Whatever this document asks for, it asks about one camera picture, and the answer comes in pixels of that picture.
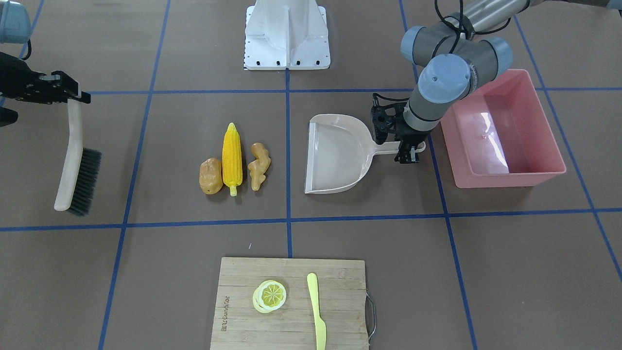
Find beige hand brush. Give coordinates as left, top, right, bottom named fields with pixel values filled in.
left=54, top=99, right=102, bottom=217

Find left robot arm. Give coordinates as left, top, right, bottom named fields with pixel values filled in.
left=395, top=0, right=540, bottom=164

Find yellow lemon slices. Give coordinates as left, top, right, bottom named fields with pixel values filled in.
left=251, top=280, right=287, bottom=313

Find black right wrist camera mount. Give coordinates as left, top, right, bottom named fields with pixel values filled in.
left=0, top=107, right=18, bottom=128

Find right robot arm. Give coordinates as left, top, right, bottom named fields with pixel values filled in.
left=0, top=0, right=91, bottom=104

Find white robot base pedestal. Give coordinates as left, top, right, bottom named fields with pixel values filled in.
left=243, top=0, right=331, bottom=70

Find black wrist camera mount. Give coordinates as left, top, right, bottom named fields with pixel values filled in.
left=371, top=93, right=408, bottom=145
left=0, top=107, right=18, bottom=128

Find pink plastic bin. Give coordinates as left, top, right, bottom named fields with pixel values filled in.
left=440, top=69, right=567, bottom=189

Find yellow plastic knife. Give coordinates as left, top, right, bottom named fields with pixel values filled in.
left=307, top=273, right=327, bottom=350

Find wooden cutting board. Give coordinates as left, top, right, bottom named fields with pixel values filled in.
left=209, top=257, right=369, bottom=350

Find beige dustpan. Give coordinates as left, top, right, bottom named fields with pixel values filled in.
left=304, top=114, right=400, bottom=194

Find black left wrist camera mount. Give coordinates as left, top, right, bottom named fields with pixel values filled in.
left=371, top=93, right=408, bottom=145

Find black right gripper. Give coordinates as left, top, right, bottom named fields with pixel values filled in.
left=0, top=52, right=91, bottom=104

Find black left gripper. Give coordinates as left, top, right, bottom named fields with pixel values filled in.
left=395, top=117, right=432, bottom=164

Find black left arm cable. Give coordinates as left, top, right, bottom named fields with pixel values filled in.
left=434, top=0, right=513, bottom=55

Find brown toy potato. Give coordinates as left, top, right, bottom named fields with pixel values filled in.
left=199, top=157, right=224, bottom=195

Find tan toy ginger root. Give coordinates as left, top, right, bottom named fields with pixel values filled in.
left=247, top=142, right=271, bottom=192

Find yellow toy corn cob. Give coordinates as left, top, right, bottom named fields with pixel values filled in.
left=222, top=122, right=243, bottom=197

